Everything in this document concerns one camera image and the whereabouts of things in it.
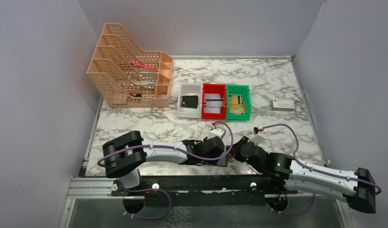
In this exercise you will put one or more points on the peach plastic file organizer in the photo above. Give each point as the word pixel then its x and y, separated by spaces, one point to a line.
pixel 120 84

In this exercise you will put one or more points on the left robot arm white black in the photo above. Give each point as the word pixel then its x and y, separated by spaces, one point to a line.
pixel 123 155

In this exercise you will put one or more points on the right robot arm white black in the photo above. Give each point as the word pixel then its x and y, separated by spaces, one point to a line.
pixel 283 173

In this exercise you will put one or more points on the pink item in organizer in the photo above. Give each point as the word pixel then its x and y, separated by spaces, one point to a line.
pixel 142 66

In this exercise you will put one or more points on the white plastic bin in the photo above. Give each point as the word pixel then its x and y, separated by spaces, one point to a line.
pixel 190 89

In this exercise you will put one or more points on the small white card box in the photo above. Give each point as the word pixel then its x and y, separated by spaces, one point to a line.
pixel 282 105

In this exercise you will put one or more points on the green plastic bin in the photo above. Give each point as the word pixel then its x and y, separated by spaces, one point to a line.
pixel 243 90

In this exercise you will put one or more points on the brown leather card holder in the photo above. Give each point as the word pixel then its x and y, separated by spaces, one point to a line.
pixel 224 162

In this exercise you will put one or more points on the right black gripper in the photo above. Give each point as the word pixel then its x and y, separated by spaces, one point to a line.
pixel 237 149

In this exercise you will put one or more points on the black card in white bin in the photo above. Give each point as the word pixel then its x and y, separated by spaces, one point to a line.
pixel 189 101

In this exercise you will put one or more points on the gold cards in green bin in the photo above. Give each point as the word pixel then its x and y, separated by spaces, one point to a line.
pixel 236 104

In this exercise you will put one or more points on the red plastic bin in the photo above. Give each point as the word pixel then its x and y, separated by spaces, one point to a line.
pixel 214 89

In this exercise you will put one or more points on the white cards in red bin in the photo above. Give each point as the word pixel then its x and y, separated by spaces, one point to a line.
pixel 213 103

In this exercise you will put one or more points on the black mounting rail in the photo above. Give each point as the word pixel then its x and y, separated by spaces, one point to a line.
pixel 200 190

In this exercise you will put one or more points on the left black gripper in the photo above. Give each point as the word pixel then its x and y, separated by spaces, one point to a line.
pixel 223 155

